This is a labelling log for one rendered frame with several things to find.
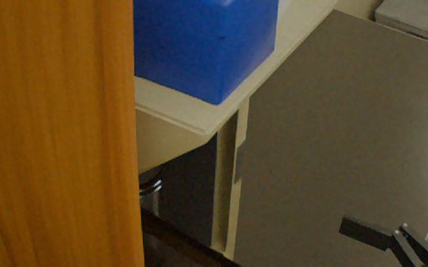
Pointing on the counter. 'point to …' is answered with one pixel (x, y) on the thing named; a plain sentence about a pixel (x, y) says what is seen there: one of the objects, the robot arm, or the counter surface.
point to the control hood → (196, 106)
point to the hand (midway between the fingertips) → (328, 261)
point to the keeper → (239, 161)
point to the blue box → (202, 43)
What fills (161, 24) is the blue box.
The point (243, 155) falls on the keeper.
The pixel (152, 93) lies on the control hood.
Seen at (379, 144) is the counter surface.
